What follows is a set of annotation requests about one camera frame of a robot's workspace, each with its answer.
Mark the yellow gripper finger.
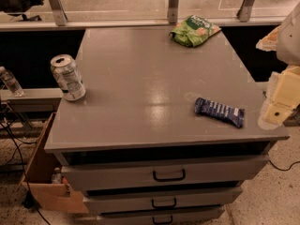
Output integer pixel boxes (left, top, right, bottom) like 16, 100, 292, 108
256, 26, 279, 52
258, 67, 300, 130

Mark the blue rxbar blueberry wrapper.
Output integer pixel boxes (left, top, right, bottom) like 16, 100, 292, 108
194, 97, 245, 128

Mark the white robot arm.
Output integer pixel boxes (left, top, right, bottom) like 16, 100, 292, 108
256, 3, 300, 129

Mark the green rice chip bag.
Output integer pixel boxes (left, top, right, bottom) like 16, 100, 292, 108
170, 15, 221, 47

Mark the grey drawer cabinet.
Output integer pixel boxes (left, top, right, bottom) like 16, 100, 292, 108
44, 25, 291, 225

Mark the middle grey drawer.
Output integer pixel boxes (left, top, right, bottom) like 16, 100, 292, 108
83, 187, 242, 214

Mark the grey drawer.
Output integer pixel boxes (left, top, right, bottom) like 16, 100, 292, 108
62, 155, 269, 191
83, 187, 242, 214
97, 205, 224, 225

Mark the bottom grey drawer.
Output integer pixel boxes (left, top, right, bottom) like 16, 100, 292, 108
97, 205, 224, 225

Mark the white green soda can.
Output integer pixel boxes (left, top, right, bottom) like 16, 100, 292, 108
51, 54, 86, 101

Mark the top grey drawer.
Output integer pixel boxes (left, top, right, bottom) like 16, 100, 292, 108
62, 155, 269, 191

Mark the small bottle in box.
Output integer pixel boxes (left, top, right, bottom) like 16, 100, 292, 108
52, 168, 62, 184

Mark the brown cardboard box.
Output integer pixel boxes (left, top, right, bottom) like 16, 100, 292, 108
21, 112, 88, 214

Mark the clear plastic water bottle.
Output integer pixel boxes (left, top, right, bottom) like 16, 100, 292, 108
0, 67, 23, 98

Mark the black floor cable right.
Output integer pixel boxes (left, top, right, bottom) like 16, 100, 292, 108
268, 158, 300, 173

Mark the black floor cable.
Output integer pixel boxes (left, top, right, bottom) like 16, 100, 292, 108
268, 158, 300, 173
0, 103, 52, 225

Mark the metal window railing frame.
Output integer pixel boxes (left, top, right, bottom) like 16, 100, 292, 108
0, 0, 300, 33

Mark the black floor cable left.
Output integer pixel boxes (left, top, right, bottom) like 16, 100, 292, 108
0, 103, 52, 225

